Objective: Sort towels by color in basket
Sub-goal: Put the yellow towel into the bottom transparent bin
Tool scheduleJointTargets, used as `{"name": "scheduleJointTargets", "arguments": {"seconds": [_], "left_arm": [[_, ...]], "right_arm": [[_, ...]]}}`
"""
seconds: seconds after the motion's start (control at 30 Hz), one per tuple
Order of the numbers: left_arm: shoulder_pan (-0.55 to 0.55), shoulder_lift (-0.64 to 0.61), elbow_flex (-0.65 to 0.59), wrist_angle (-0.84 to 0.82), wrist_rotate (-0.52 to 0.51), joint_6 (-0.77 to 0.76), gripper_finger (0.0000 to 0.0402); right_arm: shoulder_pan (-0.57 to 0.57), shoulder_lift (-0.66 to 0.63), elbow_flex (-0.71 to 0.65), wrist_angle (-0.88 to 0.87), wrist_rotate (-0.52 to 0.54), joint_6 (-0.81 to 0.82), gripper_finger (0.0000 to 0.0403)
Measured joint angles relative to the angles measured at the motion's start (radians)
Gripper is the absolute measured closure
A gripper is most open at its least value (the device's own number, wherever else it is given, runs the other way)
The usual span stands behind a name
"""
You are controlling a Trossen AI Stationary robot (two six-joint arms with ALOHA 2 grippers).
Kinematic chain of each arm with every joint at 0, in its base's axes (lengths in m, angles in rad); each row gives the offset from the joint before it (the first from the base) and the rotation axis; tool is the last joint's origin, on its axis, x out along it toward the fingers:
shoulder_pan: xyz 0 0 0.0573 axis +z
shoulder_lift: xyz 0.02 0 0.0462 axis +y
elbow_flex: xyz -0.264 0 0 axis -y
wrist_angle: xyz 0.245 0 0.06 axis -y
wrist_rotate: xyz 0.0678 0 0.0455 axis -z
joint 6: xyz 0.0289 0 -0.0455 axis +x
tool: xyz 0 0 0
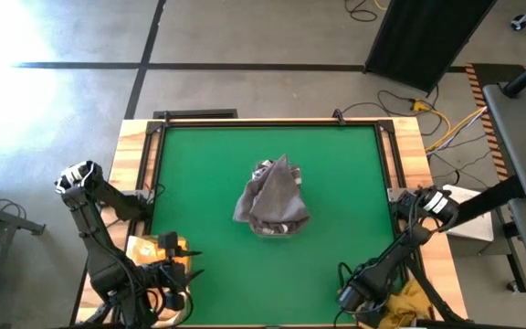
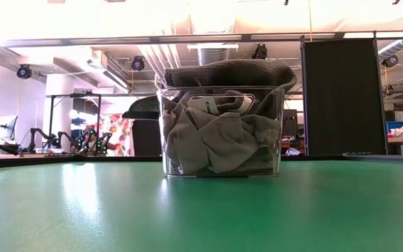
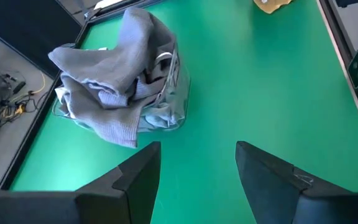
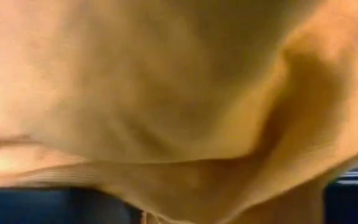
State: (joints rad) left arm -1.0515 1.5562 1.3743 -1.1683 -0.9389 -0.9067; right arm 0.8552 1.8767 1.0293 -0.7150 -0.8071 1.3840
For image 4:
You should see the mustard yellow towel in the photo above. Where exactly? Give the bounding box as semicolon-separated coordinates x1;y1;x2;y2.
20;0;358;224

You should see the green table mat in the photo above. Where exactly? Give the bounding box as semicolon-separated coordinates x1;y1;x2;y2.
0;158;358;224

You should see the peach striped towel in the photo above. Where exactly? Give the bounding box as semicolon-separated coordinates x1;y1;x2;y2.
0;0;111;189

